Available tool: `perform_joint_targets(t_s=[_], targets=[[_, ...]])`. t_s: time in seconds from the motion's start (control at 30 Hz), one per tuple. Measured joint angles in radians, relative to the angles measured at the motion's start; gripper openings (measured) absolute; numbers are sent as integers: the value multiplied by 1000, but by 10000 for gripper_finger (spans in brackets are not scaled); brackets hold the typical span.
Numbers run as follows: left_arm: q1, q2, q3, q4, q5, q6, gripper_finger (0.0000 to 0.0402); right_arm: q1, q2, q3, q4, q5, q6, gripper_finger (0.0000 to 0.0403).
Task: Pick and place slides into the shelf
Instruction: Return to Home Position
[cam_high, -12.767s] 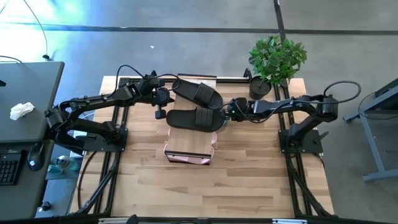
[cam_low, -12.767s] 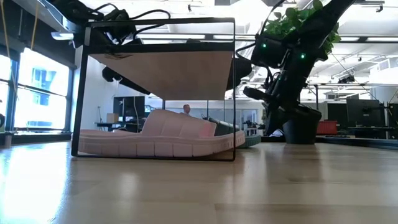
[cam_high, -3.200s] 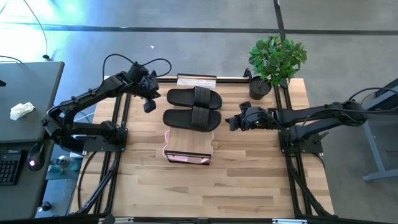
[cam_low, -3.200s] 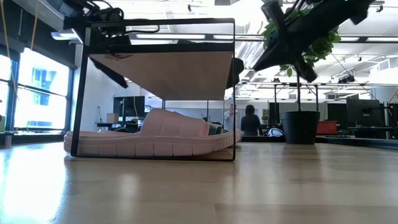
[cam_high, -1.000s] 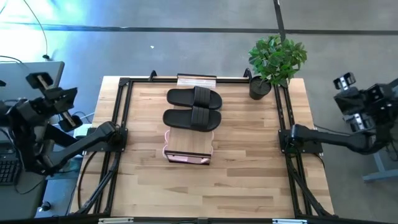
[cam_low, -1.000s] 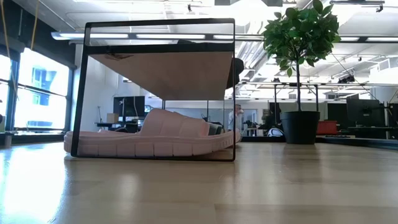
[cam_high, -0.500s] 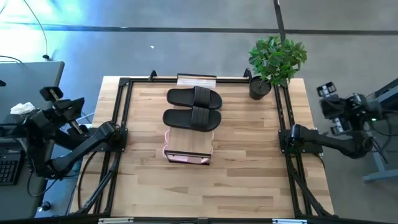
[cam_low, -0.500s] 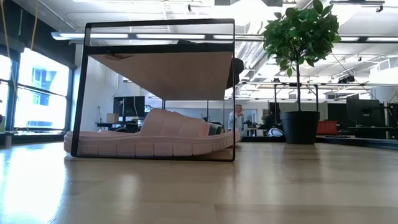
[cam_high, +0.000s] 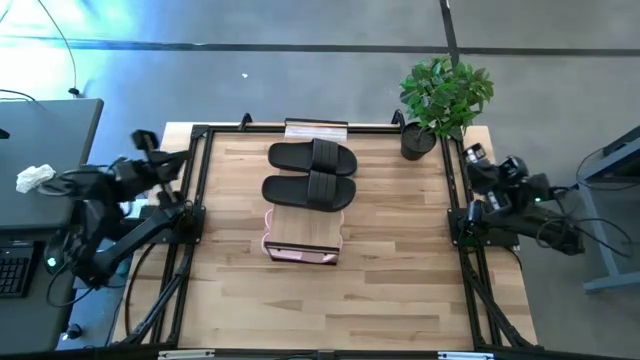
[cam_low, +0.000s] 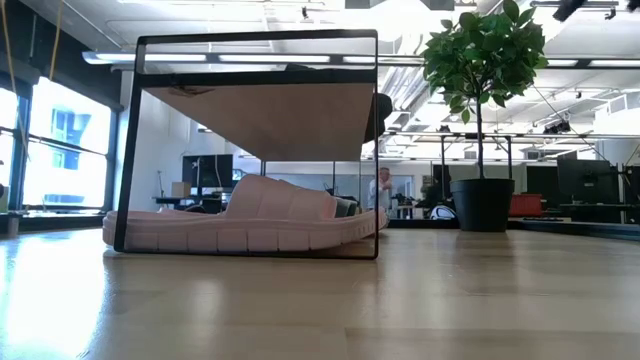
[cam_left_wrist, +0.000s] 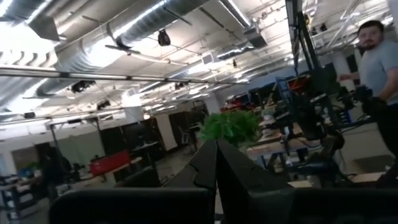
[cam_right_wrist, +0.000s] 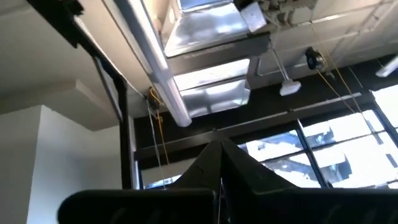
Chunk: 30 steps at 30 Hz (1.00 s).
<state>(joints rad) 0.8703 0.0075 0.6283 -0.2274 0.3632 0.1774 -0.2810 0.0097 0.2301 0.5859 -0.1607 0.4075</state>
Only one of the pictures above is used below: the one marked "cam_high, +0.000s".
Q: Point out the green potted plant black pot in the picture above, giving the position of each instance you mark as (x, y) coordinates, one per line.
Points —
(442, 95)

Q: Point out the grey metal table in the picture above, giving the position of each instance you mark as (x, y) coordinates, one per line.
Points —
(615, 165)

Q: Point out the grey desk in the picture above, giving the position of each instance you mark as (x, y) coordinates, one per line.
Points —
(40, 140)

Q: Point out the black metal table frame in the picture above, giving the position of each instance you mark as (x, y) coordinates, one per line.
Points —
(235, 129)

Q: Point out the black rubber slide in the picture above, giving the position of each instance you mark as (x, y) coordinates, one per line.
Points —
(312, 156)
(307, 192)

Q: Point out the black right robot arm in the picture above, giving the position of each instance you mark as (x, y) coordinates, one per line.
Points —
(540, 227)

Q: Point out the wooden shelf with black frame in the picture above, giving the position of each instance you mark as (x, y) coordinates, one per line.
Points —
(305, 227)

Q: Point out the black keyboard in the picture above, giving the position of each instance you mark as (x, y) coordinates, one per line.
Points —
(14, 272)

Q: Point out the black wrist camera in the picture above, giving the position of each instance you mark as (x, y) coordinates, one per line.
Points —
(499, 202)

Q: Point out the white crumpled cloth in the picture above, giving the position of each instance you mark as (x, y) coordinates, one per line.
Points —
(34, 177)

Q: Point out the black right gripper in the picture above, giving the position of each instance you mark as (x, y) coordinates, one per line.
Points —
(500, 175)

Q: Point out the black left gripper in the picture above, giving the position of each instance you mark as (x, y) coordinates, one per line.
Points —
(150, 172)

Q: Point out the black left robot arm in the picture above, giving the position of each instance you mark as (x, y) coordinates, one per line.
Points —
(130, 240)

